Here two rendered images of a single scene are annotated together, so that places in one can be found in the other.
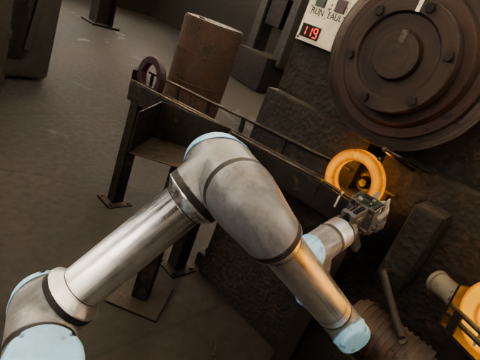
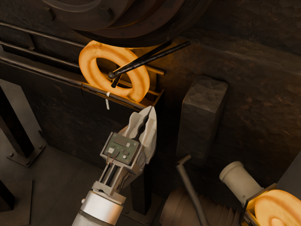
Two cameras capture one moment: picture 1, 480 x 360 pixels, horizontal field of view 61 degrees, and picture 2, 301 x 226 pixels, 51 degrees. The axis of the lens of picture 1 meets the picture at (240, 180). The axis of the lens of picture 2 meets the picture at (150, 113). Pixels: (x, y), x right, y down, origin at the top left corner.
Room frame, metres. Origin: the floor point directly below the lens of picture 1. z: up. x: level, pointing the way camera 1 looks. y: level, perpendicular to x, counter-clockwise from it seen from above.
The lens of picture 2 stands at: (0.61, -0.30, 1.31)
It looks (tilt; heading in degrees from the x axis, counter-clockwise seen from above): 52 degrees down; 349
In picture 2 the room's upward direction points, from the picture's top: straight up
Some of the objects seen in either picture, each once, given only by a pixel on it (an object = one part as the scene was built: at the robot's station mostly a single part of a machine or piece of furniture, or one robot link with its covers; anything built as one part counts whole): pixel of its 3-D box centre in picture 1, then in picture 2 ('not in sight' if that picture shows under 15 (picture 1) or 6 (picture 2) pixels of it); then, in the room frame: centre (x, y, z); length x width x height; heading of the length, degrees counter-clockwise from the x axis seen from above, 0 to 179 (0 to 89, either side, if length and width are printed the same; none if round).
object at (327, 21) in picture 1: (336, 23); not in sight; (1.46, -0.11, 1.15); 0.26 x 0.02 x 0.18; 53
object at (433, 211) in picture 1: (413, 244); (200, 123); (1.04, -0.51, 0.68); 0.11 x 0.08 x 0.24; 143
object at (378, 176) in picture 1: (353, 180); (113, 73); (1.17, -0.32, 0.75); 0.18 x 0.03 x 0.18; 52
